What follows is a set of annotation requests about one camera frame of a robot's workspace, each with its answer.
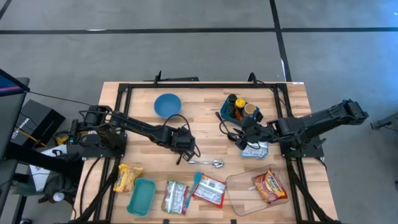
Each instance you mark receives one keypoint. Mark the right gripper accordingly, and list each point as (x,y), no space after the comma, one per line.
(259,130)

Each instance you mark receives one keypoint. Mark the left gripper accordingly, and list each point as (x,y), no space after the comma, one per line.
(182,140)

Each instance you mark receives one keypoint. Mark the yellow lid spice jar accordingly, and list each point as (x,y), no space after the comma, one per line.
(240,102)
(238,115)

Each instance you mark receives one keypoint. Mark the tan lid glass jar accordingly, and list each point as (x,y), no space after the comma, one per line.
(249,109)

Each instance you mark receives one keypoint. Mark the black lid small jar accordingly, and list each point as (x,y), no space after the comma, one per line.
(230,109)

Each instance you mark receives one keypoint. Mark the silver metal spoon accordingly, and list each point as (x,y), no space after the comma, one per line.
(217,163)

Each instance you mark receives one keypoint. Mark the black lid glass jar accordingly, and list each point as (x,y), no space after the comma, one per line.
(232,98)

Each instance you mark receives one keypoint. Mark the beef flavor ramen packet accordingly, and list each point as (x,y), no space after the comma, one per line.
(210,190)

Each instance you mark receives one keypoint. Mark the blue round bowl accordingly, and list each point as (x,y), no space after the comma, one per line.
(168,105)

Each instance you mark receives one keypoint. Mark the roast beef ramen packet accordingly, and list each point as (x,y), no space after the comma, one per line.
(270,186)

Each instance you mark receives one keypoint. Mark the clear plastic container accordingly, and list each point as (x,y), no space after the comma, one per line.
(239,193)

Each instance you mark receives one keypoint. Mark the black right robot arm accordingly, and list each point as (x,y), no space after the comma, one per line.
(326,116)

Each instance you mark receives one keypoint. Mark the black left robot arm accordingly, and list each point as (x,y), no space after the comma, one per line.
(140,126)

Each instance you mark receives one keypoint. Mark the teal plastic spoon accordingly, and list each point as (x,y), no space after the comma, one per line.
(198,177)

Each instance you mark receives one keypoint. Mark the blue ramen packet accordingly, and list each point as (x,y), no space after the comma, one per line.
(258,152)

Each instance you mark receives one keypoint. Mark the dark blue rectangular bin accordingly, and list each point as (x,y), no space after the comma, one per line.
(224,111)

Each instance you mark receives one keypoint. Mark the lime chili shrimp ramen packet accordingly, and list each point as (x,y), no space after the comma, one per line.
(174,197)

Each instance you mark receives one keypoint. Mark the teal rectangular bin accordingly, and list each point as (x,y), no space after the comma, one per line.
(141,197)

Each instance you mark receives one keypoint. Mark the yellow ramen packet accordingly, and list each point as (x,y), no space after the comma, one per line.
(126,179)

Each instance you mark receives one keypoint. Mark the white round cup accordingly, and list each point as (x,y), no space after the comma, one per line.
(58,197)

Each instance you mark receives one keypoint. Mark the dark grey furniture leg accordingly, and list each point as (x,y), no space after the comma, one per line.
(385,122)

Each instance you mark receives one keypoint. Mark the white paper sheet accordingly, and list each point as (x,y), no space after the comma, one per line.
(40,182)

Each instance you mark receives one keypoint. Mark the black box white lettering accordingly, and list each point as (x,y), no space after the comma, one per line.
(37,115)

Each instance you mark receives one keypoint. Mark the monitor with blue screen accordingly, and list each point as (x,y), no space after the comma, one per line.
(12,118)

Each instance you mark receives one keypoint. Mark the black desk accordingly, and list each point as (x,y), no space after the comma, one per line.
(7,186)

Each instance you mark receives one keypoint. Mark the black aluminium rig frame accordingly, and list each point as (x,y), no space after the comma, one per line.
(202,85)

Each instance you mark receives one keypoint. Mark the black table edge bracket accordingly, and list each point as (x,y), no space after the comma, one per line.
(166,221)
(233,221)

